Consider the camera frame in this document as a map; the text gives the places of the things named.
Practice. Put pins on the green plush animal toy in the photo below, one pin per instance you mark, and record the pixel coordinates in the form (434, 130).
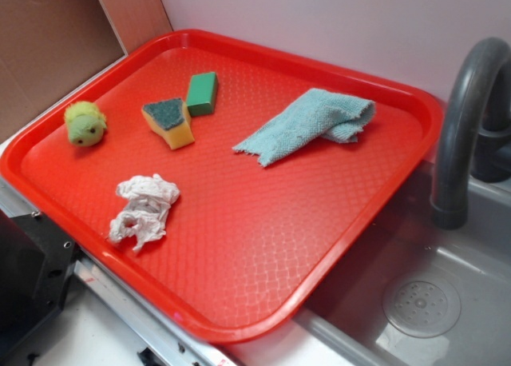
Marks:
(85, 123)

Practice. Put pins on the red plastic tray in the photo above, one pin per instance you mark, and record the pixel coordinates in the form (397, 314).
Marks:
(245, 244)

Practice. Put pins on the light blue cloth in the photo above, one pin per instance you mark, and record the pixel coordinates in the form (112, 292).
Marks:
(317, 113)

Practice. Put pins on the green rectangular block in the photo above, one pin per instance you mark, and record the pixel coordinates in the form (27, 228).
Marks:
(202, 91)

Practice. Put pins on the yellow sponge with green scourer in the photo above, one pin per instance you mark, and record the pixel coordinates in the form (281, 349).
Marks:
(171, 120)

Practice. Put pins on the crumpled white paper towel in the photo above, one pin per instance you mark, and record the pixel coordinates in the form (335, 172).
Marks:
(149, 200)

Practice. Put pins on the grey plastic sink basin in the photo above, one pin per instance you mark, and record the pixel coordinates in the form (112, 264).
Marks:
(345, 310)

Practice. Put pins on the round sink drain cover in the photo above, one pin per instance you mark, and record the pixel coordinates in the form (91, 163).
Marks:
(421, 305)

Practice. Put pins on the grey curved faucet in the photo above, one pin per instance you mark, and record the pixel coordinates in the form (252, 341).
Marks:
(475, 137)

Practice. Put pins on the brown cardboard panel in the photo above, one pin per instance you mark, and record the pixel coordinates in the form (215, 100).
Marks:
(50, 47)

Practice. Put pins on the black metal bracket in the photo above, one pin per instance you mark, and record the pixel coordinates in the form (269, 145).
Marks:
(37, 257)

